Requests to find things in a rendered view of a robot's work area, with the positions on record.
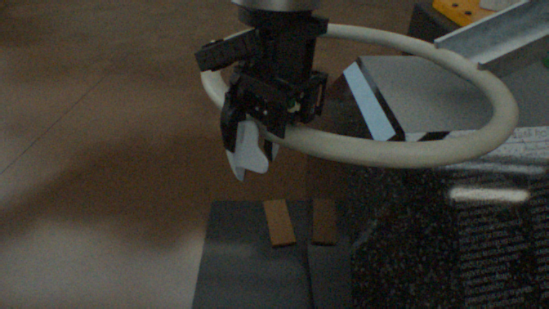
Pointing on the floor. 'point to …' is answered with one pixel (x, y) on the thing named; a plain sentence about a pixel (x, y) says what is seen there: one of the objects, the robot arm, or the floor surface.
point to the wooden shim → (278, 222)
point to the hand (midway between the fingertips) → (253, 159)
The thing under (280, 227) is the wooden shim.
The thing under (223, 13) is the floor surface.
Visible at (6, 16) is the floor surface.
